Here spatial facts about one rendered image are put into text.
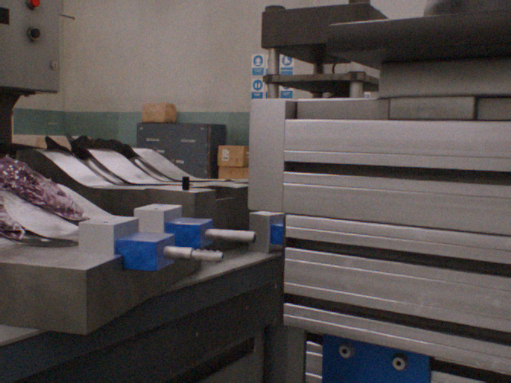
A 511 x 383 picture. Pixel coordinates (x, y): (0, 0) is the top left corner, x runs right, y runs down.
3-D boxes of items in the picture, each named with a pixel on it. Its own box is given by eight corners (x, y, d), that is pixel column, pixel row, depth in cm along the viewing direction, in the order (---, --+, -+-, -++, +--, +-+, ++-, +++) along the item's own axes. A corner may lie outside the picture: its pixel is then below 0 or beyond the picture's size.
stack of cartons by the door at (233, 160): (282, 209, 774) (284, 147, 767) (271, 212, 745) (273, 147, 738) (226, 204, 813) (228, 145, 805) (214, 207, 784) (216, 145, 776)
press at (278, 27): (402, 232, 601) (412, 30, 582) (357, 259, 464) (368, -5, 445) (318, 225, 644) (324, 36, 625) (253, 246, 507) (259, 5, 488)
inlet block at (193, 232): (260, 257, 65) (261, 210, 65) (248, 267, 60) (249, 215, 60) (153, 248, 69) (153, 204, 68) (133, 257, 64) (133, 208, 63)
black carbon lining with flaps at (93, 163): (241, 193, 96) (242, 135, 95) (178, 201, 82) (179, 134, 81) (95, 181, 114) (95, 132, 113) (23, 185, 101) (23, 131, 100)
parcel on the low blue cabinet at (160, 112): (178, 123, 829) (178, 103, 827) (164, 122, 800) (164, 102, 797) (154, 123, 848) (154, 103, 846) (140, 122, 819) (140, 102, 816)
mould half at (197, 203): (290, 234, 98) (292, 154, 97) (194, 259, 76) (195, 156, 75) (87, 208, 125) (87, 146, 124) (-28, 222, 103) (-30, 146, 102)
